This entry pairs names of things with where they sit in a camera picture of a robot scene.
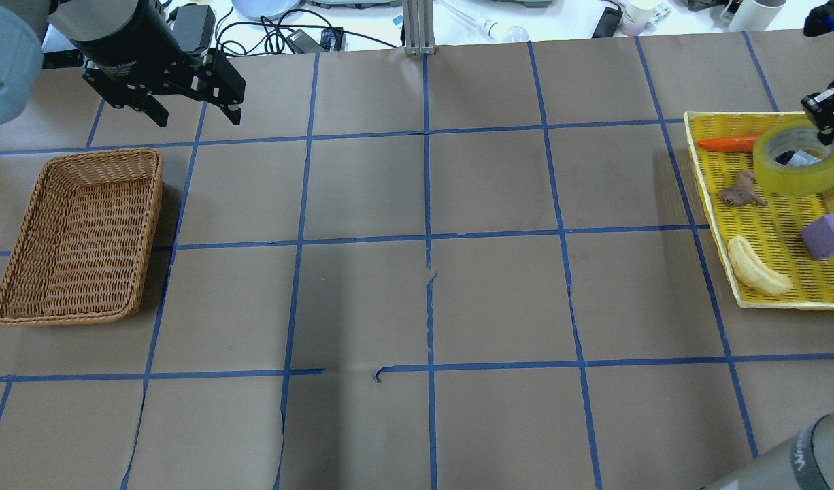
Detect yellow plastic basket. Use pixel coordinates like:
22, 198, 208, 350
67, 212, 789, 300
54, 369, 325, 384
684, 111, 834, 310

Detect aluminium frame post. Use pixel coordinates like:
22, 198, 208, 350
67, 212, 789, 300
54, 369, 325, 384
401, 0, 437, 56

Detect blue plate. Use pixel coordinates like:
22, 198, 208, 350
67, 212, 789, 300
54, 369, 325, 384
231, 0, 300, 21

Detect white light bulb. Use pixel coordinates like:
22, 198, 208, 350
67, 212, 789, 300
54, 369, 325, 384
480, 18, 530, 43

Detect black power adapter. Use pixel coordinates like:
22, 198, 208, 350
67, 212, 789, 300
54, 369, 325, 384
284, 30, 322, 54

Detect brown toy animal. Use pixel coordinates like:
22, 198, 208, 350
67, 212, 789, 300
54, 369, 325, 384
718, 170, 769, 208

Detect brown wicker basket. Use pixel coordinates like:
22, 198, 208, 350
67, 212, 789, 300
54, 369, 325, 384
0, 148, 164, 327

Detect orange toy carrot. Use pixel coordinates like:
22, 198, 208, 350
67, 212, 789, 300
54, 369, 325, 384
697, 134, 761, 153

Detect white paper cup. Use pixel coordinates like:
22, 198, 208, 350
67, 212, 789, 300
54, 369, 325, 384
619, 0, 662, 37

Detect purple foam block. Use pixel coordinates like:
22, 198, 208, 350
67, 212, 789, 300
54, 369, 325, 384
800, 213, 834, 260

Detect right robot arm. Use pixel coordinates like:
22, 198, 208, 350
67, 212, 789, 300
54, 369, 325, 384
201, 77, 834, 489

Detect yellow toy banana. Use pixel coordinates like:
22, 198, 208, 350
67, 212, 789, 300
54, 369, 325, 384
726, 235, 794, 295

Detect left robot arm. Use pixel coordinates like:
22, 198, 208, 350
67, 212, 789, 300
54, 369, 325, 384
0, 1, 246, 127

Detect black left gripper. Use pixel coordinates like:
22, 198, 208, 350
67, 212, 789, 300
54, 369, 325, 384
82, 48, 246, 127

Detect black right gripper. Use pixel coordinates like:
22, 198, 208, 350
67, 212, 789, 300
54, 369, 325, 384
801, 82, 834, 145

